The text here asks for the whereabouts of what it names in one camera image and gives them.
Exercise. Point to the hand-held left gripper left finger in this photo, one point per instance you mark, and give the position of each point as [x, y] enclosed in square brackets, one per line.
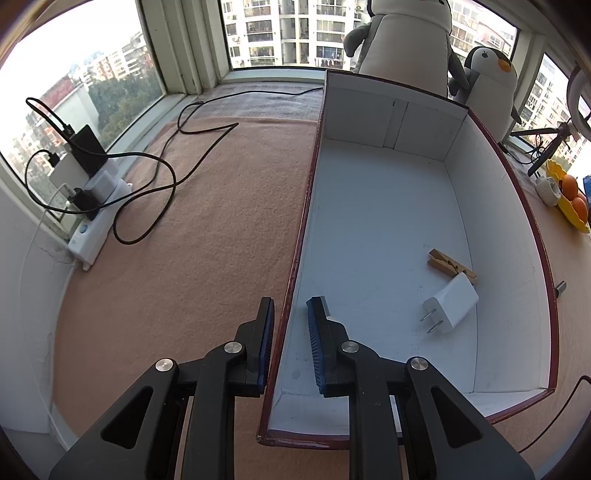
[267, 341]

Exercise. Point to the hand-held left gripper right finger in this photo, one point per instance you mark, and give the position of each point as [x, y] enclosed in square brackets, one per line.
[316, 346]

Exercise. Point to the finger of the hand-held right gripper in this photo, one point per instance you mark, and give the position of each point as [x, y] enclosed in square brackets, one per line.
[587, 185]

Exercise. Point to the white wall charger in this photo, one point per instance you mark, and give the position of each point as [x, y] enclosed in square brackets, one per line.
[455, 300]

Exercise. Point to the white cardboard box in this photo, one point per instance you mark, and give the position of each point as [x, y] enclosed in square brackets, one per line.
[383, 207]

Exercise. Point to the wooden clothespin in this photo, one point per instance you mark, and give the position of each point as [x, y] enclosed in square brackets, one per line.
[450, 265]

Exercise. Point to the orange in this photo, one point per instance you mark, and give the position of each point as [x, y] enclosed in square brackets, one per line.
[579, 208]
[570, 184]

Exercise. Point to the yellow fruit bowl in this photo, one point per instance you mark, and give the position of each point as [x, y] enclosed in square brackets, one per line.
[572, 217]

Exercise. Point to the white round tape roll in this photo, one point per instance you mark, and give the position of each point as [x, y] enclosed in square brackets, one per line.
[549, 191]

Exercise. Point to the small penguin plush toy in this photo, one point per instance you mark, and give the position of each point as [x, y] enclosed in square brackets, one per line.
[489, 101]

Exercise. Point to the white power strip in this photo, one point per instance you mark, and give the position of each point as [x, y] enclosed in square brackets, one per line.
[94, 230]

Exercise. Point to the white plug adapter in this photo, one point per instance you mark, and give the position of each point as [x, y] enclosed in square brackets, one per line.
[104, 187]

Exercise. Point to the black plug charger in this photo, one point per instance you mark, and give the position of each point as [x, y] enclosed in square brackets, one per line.
[85, 203]

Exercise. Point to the large penguin plush toy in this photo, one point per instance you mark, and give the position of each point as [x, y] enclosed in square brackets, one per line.
[406, 46]

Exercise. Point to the white power bank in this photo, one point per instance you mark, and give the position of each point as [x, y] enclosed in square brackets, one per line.
[67, 173]

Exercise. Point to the black power bank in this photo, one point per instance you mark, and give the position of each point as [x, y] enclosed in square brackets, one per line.
[90, 147]

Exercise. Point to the white window frame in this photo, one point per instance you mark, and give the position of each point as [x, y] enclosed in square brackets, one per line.
[184, 46]

